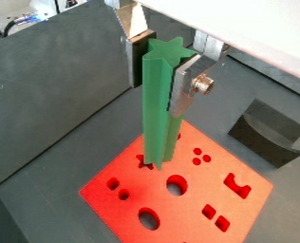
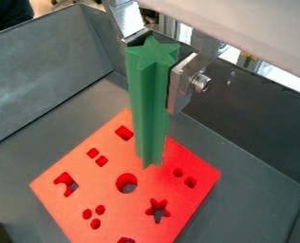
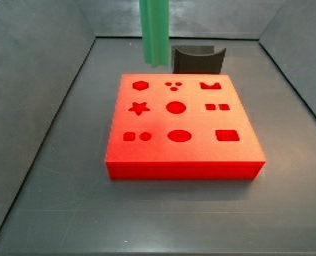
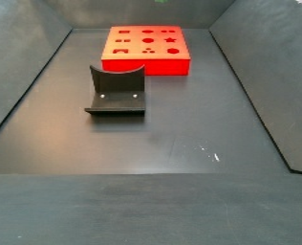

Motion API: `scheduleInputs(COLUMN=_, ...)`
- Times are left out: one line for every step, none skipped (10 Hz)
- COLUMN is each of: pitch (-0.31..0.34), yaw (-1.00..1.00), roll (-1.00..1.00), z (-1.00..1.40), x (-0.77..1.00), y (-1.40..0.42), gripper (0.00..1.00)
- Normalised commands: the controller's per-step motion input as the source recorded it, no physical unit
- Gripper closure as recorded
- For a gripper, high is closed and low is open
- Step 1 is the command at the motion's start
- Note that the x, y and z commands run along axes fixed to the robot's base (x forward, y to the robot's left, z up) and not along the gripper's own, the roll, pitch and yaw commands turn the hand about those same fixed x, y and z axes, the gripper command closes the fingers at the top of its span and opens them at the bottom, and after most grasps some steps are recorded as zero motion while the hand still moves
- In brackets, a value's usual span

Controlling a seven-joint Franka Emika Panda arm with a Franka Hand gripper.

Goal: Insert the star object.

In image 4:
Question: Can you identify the black curved holder bracket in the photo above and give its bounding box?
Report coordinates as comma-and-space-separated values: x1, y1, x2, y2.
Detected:
84, 66, 145, 115

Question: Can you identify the red shape sorter block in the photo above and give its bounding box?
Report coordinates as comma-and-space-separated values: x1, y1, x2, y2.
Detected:
101, 26, 191, 76

